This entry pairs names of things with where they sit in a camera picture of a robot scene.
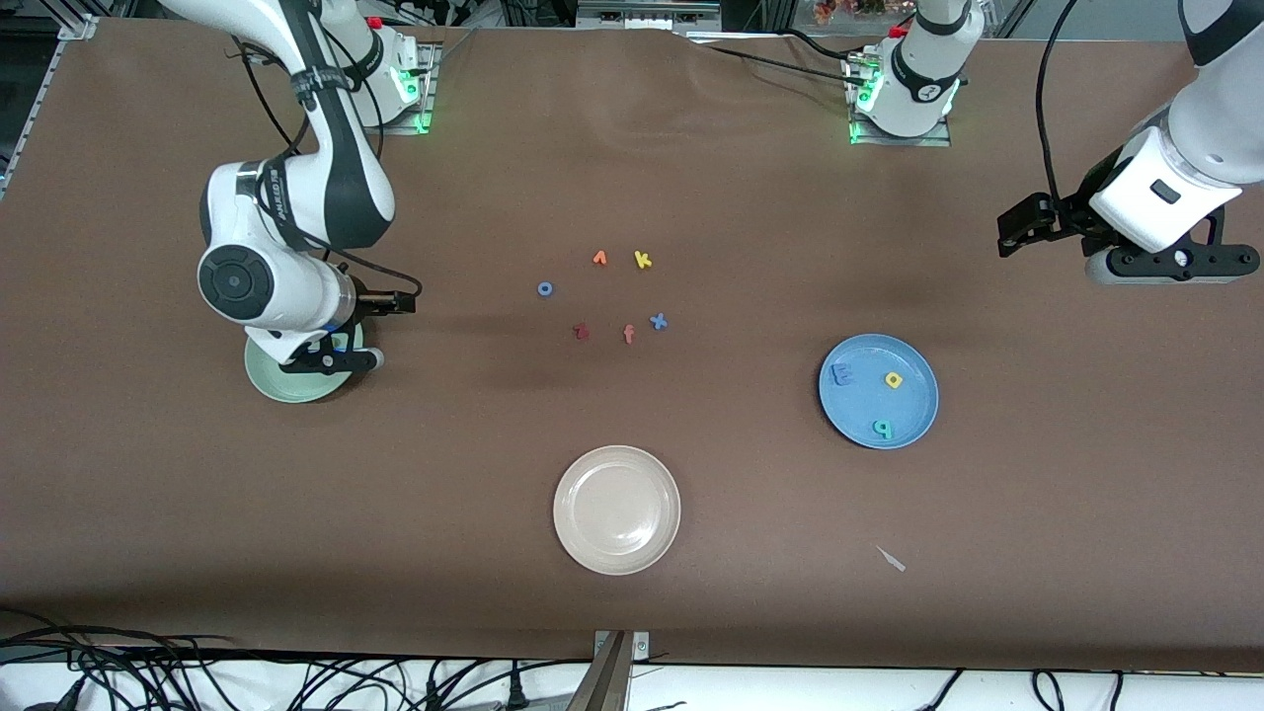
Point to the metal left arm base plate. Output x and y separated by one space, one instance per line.
904 140

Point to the yellow foam letter k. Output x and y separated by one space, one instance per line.
640 260

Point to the light green plate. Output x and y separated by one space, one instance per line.
296 388

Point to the metal table edge bracket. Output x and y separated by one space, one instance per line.
607 681

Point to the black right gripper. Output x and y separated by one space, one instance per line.
366 300

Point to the brown table cover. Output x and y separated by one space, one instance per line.
632 178

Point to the teal foam letter b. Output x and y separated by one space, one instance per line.
886 425

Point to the aluminium frame profile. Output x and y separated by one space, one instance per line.
74 25

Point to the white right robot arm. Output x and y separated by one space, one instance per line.
237 281

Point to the blue foam letter m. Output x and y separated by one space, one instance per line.
842 373

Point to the beige plate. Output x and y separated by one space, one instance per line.
617 509

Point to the blue foam letter x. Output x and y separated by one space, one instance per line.
658 321

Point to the white paper scrap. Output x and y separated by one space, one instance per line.
892 560

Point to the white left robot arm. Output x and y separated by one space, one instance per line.
1205 118

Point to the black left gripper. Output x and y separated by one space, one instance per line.
1078 211

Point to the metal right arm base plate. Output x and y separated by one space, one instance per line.
427 94

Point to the blue plate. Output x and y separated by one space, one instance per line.
879 405

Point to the grey metal box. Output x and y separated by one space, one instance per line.
647 12

